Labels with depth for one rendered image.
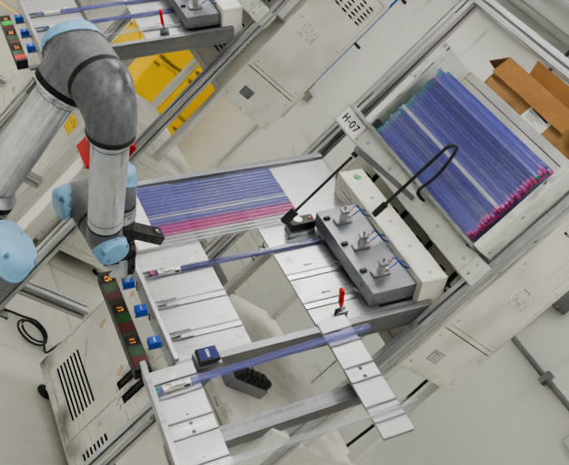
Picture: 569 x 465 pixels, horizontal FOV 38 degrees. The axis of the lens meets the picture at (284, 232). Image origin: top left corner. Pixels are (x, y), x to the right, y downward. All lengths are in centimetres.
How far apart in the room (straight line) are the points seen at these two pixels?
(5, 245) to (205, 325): 60
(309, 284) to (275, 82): 138
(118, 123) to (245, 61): 182
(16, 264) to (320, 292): 85
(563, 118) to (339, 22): 112
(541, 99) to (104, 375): 160
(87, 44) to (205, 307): 80
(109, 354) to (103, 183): 107
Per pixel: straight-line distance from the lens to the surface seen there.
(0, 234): 171
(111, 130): 156
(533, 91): 275
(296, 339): 206
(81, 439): 263
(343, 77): 490
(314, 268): 225
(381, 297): 217
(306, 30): 336
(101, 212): 173
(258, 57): 332
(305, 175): 258
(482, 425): 370
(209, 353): 195
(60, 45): 162
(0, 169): 173
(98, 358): 268
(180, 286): 216
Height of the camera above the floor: 152
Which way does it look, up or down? 12 degrees down
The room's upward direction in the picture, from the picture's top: 47 degrees clockwise
